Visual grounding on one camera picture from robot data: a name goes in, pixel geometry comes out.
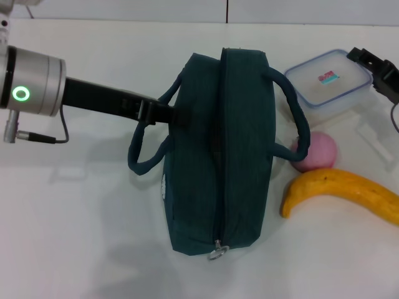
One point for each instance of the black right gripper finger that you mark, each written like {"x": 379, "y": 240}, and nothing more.
{"x": 361, "y": 55}
{"x": 389, "y": 84}

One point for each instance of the clear container blue rim lid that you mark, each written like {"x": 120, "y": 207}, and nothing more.
{"x": 327, "y": 81}

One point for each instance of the yellow banana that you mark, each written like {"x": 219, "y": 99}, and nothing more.
{"x": 343, "y": 187}

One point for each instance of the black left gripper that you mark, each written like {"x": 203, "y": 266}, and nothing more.
{"x": 103, "y": 98}

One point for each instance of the teal blue insulated bag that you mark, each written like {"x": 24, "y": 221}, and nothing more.
{"x": 237, "y": 149}

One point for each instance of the pink round peach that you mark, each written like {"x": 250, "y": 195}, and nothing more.
{"x": 321, "y": 152}

